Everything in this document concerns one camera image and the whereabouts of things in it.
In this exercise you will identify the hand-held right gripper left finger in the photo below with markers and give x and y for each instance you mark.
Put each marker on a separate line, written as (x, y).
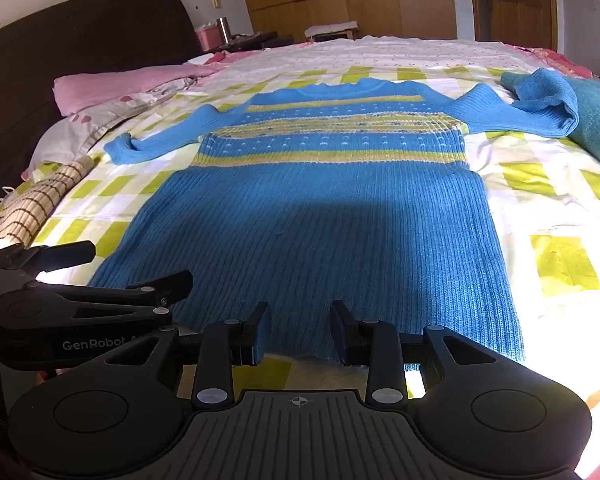
(263, 334)

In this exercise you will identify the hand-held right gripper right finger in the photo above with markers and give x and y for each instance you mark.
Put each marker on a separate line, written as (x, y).
(338, 331)

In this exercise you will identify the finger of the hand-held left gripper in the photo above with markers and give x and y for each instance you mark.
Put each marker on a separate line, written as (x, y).
(55, 256)
(145, 291)

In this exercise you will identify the blue striped knit sweater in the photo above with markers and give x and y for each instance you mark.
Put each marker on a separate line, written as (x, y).
(305, 220)

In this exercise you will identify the beige checked bolster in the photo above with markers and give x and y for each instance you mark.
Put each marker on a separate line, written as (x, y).
(35, 200)

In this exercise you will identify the white heart-print pillow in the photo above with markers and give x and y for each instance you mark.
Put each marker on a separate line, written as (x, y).
(85, 127)

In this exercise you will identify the pink pillow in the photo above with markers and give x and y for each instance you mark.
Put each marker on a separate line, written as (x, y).
(120, 85)

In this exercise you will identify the dark wooden headboard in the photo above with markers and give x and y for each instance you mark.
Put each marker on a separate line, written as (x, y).
(55, 50)

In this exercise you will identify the yellow-green checkered bedsheet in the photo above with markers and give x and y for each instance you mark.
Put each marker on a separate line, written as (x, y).
(535, 190)

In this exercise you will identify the pink basket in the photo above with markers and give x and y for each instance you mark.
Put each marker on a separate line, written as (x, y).
(207, 39)

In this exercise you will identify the steel thermos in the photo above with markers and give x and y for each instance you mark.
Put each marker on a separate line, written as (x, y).
(223, 30)

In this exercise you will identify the dark nightstand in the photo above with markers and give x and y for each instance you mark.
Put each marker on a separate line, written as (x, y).
(260, 40)

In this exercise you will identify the white floral bedsheet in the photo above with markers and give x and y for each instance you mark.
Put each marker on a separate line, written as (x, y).
(380, 55)

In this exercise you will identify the cushioned wooden stool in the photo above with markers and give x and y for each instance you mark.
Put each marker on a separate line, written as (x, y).
(330, 29)

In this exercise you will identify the pink patterned bedsheet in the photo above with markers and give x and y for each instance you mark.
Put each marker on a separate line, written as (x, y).
(572, 62)

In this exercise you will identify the wooden door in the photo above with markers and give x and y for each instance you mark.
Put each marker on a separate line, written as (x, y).
(517, 0)

